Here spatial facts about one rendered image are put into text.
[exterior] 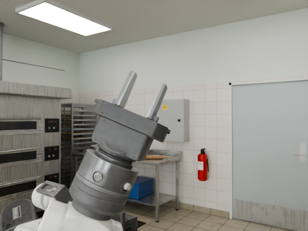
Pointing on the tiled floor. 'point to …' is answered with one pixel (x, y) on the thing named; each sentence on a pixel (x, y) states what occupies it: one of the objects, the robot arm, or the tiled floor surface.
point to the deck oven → (29, 139)
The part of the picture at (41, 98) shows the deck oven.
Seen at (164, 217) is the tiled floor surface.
